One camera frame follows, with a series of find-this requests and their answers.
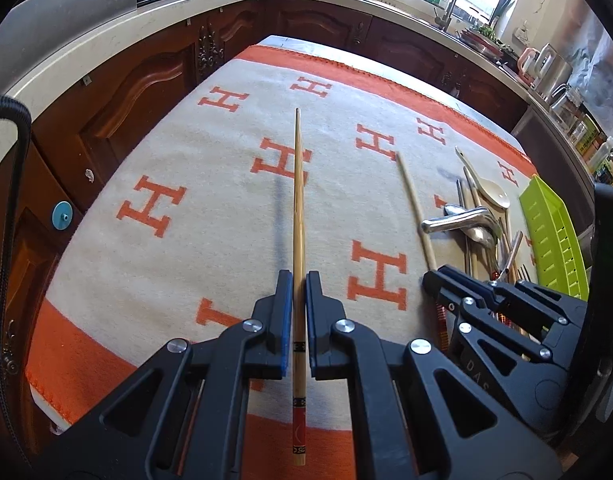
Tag orange beige printed blanket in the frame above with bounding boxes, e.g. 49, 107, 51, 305
24, 35, 542, 480

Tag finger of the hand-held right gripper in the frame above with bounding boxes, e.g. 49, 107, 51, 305
489, 279, 589, 341
421, 267, 557, 401

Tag metal fork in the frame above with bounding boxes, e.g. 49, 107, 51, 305
506, 240, 533, 283

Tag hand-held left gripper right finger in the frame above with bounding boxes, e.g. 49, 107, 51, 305
306, 270, 577, 480

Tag plain light wooden chopstick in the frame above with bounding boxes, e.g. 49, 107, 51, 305
395, 151, 438, 272

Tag white electric kettle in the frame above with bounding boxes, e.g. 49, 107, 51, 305
517, 42, 559, 88

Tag black cable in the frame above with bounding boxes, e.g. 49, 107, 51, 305
0, 94, 33, 466

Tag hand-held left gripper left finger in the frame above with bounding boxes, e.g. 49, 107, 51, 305
31, 269, 294, 480

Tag glass pitcher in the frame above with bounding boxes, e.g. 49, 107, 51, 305
549, 82, 587, 128

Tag brown chopsticks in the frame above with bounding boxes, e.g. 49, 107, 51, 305
455, 179, 472, 281

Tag patterned end wooden chopstick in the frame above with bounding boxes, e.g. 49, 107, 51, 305
290, 107, 307, 467

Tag blue round cap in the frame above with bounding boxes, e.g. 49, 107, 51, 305
51, 201, 73, 231

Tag large metal spoon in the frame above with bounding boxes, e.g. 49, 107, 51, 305
420, 209, 503, 251

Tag bowl of green vegetables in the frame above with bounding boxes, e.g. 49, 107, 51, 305
460, 24, 505, 59

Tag beige kitchen countertop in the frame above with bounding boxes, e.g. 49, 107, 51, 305
0, 0, 613, 211

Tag white ceramic spoon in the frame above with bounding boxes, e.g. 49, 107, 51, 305
455, 146, 511, 212

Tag green plastic utensil tray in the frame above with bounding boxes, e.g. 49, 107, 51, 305
519, 174, 592, 302

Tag bare steel splash panel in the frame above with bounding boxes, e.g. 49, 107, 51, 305
9, 0, 137, 41

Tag steel kitchen faucet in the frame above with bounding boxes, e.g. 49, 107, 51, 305
433, 0, 462, 31

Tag green labelled jar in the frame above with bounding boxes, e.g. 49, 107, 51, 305
571, 117, 605, 159

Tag red striped end chopstick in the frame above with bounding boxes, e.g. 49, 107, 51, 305
435, 302, 452, 358

